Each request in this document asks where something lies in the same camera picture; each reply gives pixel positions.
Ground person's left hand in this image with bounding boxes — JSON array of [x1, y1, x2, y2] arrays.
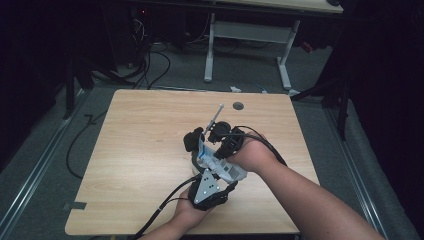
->
[[174, 189, 214, 231]]

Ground clear jar with black lid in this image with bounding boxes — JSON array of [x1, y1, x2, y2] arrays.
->
[[183, 126, 209, 178]]

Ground black metal stand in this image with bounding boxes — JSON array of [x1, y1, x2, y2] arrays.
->
[[62, 59, 96, 120], [289, 76, 351, 141]]

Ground bundle of black cables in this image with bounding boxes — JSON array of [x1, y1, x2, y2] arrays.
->
[[126, 16, 172, 90]]

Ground metal floor rail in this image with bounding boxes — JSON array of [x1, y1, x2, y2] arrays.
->
[[324, 106, 389, 240], [0, 88, 89, 234]]

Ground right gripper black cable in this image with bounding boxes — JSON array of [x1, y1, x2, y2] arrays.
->
[[219, 125, 288, 167]]

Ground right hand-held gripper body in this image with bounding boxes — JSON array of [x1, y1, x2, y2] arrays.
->
[[203, 103, 246, 155]]

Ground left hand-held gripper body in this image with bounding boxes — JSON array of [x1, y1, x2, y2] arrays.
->
[[188, 168, 229, 212]]

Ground desk with white legs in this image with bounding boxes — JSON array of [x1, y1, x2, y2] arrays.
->
[[133, 0, 344, 92]]

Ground grey tape piece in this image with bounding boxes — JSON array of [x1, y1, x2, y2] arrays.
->
[[63, 201, 88, 212]]

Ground person's right hand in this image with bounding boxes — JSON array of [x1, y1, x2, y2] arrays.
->
[[227, 133, 279, 174]]

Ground black floor cable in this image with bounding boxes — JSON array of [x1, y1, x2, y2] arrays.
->
[[65, 109, 109, 180]]

